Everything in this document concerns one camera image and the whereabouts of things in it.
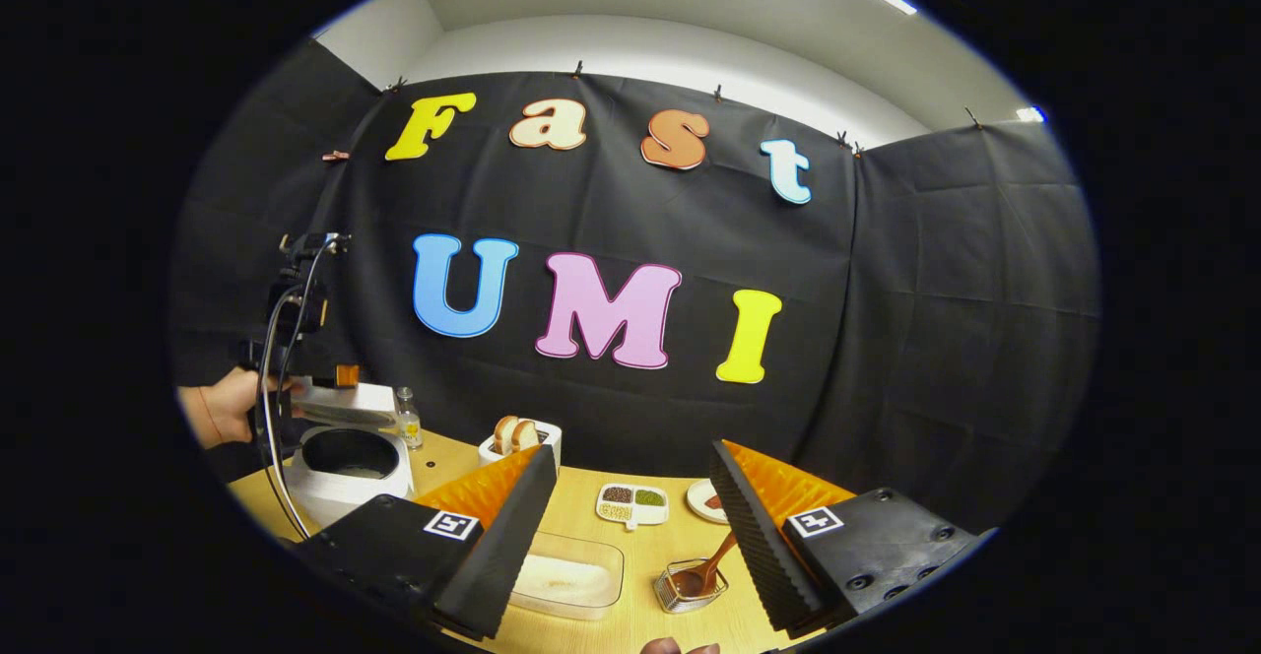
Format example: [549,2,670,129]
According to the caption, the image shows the small glass bottle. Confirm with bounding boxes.
[395,387,424,451]

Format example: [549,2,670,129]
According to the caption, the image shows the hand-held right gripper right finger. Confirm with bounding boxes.
[711,440,986,637]

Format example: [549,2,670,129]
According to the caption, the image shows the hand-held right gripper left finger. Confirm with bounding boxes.
[296,443,559,641]

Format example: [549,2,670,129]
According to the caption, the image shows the white rice cooker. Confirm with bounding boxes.
[286,381,417,529]

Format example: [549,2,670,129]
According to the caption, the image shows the white toaster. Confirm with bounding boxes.
[478,421,563,469]

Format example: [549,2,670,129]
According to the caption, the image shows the white divided bean dish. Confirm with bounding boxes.
[595,482,671,531]

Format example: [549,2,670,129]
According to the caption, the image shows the white round plate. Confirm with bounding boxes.
[686,478,730,525]

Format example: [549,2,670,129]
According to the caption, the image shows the clear plastic container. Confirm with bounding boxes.
[507,532,626,621]

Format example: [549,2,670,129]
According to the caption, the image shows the brown wooden spoon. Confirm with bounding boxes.
[673,531,738,600]

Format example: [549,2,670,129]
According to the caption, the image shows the clear chopstick holder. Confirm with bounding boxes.
[654,557,730,615]

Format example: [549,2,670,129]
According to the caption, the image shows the black backdrop cloth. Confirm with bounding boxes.
[169,38,1102,537]

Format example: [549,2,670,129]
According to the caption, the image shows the white rice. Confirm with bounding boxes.
[512,554,614,608]

